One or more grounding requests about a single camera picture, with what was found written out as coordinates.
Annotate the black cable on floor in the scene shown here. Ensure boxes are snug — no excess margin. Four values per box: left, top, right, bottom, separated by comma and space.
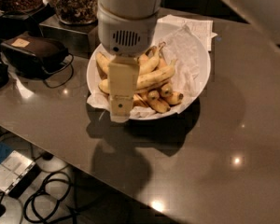
22, 171, 82, 224

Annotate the dark metal jar stand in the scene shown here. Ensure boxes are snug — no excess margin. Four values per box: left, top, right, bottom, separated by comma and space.
40, 15, 100, 58

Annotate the long yellow banana front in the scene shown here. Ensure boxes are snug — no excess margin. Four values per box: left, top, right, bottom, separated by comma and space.
98, 60, 175, 94

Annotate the small banana centre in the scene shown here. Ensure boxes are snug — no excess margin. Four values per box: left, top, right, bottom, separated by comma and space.
141, 90, 170, 113

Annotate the white paper napkin on table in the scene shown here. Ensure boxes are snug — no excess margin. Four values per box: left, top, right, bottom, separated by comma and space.
158, 15, 217, 51

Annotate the white ceramic bowl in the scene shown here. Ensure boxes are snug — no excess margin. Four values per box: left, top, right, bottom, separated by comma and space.
86, 21, 212, 121

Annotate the black cable on table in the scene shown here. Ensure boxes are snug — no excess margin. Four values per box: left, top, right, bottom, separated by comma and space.
41, 53, 75, 90

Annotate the white paper liner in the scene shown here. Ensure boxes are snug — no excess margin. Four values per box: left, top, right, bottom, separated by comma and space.
86, 24, 201, 119

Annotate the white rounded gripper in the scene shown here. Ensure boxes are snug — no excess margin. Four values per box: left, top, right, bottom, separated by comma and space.
97, 0, 161, 123

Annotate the black device with label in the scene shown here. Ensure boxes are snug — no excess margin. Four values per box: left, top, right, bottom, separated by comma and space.
1, 32, 70, 79

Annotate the small banana right tip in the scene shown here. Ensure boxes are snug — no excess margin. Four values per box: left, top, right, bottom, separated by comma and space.
164, 91, 184, 105

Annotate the yellow banana upper curved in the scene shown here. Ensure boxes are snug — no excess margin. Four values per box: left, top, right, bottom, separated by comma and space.
95, 46, 160, 75

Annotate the glass jar of granola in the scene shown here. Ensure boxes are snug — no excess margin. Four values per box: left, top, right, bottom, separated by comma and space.
51, 0, 97, 25

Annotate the grey white box on floor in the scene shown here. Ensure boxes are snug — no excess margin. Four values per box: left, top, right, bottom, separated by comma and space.
0, 150, 35, 197

